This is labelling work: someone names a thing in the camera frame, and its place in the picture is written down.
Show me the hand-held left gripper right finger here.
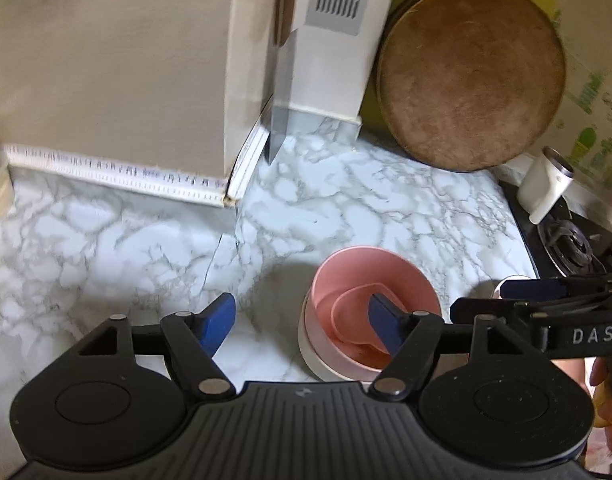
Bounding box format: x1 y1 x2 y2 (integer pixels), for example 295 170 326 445
368 294 529 403

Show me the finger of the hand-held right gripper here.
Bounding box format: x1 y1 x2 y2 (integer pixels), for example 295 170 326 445
450 297 542 330
500 272 612 307

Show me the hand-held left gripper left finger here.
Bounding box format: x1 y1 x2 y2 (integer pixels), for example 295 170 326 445
76 292 235 402

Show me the small pink heart-shaped dish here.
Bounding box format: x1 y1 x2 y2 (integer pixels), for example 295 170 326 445
332 282 401 356

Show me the pink bowl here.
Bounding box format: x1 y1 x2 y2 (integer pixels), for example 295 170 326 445
310 246 443 373

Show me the cream bowl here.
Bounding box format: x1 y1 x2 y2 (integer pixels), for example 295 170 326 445
298 295 391 382

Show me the person's right hand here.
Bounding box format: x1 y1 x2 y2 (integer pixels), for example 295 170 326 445
560 355 612 431

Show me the black gas stove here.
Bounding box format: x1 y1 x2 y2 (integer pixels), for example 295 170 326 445
498 180 612 281

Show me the white thermos cup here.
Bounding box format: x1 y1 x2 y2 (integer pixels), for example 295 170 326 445
516 146 575 225

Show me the white patterned trim tape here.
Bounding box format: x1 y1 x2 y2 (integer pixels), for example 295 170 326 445
3 125 271 208

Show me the round wooden cutting board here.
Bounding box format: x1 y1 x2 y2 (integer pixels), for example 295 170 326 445
377 0 567 172

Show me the white pipe casing column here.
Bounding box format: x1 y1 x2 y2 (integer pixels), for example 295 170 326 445
228 0 404 146

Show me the plant-print wall sticker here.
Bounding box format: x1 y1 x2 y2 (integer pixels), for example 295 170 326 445
550 0 612 226

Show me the cleaver with wooden handle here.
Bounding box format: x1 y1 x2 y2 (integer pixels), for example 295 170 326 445
266 0 299 166

